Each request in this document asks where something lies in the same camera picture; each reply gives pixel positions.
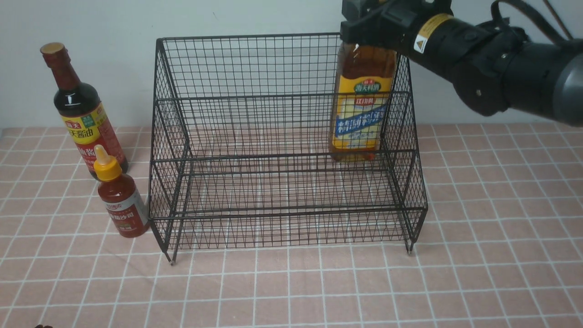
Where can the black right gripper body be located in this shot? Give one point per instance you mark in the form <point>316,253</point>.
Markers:
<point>390,24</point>

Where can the amber cooking wine bottle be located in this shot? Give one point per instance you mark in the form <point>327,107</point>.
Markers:
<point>364,79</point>

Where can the dark soy sauce bottle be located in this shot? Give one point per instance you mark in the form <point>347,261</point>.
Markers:
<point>81,109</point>

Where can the red chili sauce squeeze bottle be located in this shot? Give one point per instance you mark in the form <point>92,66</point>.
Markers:
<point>120,195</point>

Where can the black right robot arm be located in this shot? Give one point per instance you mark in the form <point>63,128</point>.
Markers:
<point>493,66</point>

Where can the pink checkered tablecloth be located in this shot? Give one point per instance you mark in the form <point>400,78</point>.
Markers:
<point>501,247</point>

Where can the black wire mesh shelf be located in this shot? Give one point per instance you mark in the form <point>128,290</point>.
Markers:
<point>240,151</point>

